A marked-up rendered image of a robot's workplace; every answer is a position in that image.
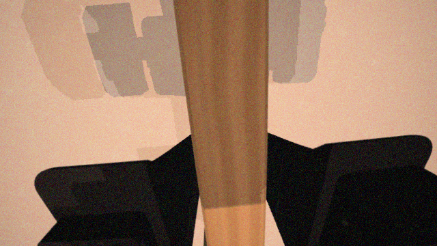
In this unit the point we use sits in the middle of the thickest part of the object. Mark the brown wooden plank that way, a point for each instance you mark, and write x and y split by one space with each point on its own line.
224 59

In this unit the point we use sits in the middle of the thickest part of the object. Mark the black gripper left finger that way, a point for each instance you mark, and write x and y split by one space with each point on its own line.
165 189

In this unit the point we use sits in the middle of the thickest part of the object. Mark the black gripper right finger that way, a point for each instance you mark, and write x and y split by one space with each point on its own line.
300 181

